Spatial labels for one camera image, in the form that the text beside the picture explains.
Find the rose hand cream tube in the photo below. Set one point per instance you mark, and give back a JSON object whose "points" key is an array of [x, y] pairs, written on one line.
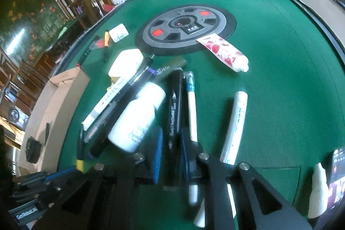
{"points": [[225, 52]]}

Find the smartphone with lit screen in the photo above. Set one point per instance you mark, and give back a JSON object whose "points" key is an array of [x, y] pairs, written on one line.
{"points": [[333, 217]]}

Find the black red-tipped pen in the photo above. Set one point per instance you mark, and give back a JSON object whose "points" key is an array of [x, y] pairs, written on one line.
{"points": [[87, 51]]}

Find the black round fan part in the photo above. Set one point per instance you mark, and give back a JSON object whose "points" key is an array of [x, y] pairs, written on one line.
{"points": [[33, 150]]}

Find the clear red lighter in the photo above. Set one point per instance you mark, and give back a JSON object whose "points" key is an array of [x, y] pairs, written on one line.
{"points": [[97, 44]]}

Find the white ointment tube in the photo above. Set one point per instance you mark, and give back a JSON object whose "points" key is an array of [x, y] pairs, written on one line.
{"points": [[230, 148]]}

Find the round grey table centre console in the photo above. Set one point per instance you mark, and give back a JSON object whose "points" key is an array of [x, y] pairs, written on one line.
{"points": [[175, 31]]}

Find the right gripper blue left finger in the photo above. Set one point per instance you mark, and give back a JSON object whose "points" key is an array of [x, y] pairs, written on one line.
{"points": [[155, 153]]}

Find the cream box with yellow keychain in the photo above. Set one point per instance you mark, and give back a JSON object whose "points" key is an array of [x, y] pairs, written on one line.
{"points": [[127, 60]]}

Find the blue capped white pen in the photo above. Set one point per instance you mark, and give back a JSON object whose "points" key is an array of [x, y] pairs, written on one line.
{"points": [[190, 82]]}

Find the black marker pen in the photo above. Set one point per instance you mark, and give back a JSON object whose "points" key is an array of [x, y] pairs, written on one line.
{"points": [[174, 130]]}

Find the yellow black pen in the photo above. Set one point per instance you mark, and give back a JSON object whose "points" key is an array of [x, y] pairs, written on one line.
{"points": [[80, 150], [106, 46]]}

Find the dark green small device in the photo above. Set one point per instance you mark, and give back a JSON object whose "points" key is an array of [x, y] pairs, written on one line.
{"points": [[163, 71]]}

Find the white dropper bottle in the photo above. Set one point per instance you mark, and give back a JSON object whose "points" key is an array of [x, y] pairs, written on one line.
{"points": [[318, 200]]}

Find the black purple-capped marker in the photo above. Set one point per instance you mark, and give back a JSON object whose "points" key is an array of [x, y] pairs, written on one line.
{"points": [[100, 139]]}

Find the white pill bottle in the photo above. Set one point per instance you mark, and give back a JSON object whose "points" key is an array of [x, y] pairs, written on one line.
{"points": [[133, 124]]}

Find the large floral painting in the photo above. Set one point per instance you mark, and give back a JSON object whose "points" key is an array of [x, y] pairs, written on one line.
{"points": [[29, 27]]}

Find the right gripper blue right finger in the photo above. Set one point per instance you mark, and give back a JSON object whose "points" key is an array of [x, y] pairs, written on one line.
{"points": [[190, 152]]}

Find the cardboard tray box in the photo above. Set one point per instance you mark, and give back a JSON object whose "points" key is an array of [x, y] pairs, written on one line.
{"points": [[50, 119]]}

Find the white marker pen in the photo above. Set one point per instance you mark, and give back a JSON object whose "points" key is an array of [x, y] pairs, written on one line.
{"points": [[106, 99]]}

